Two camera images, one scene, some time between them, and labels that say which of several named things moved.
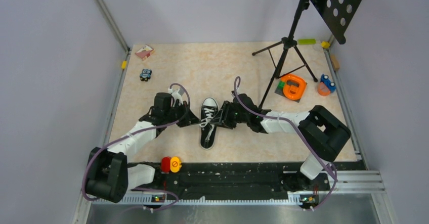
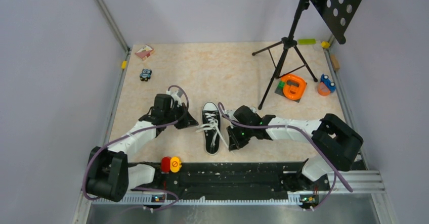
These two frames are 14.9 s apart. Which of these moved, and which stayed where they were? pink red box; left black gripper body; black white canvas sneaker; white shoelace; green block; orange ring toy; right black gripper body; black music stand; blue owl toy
Moved: right black gripper body; white shoelace; black white canvas sneaker
Stayed: blue owl toy; black music stand; pink red box; left black gripper body; orange ring toy; green block
